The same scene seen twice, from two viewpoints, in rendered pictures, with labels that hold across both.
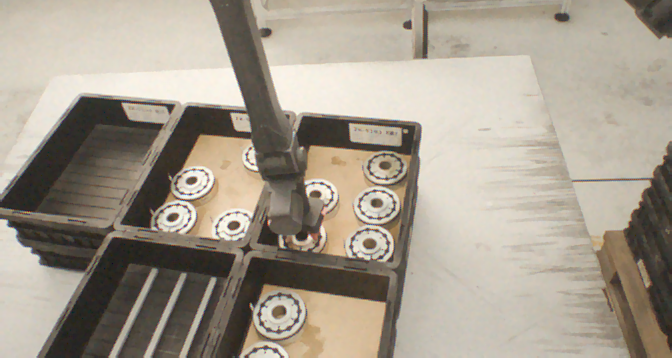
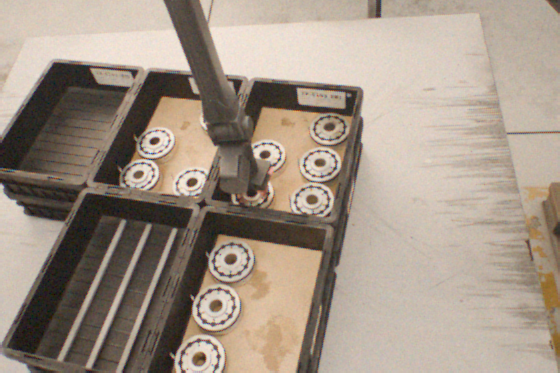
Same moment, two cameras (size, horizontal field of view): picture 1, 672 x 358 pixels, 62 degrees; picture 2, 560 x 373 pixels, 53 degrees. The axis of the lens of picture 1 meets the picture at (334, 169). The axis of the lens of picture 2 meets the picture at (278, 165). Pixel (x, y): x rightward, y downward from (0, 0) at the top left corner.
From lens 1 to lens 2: 16 cm
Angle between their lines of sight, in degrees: 6
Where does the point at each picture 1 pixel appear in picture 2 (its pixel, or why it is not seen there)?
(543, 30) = not seen: outside the picture
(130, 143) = (99, 105)
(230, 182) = (189, 142)
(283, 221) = (231, 182)
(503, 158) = (444, 117)
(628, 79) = not seen: outside the picture
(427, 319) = (364, 266)
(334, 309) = (279, 257)
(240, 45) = (189, 32)
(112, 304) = (88, 250)
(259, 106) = (207, 83)
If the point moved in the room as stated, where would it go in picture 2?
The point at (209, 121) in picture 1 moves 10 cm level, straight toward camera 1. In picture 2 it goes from (170, 85) to (178, 109)
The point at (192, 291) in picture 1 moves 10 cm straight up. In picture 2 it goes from (156, 240) to (143, 218)
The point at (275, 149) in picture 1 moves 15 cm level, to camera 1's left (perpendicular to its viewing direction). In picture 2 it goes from (223, 120) to (147, 129)
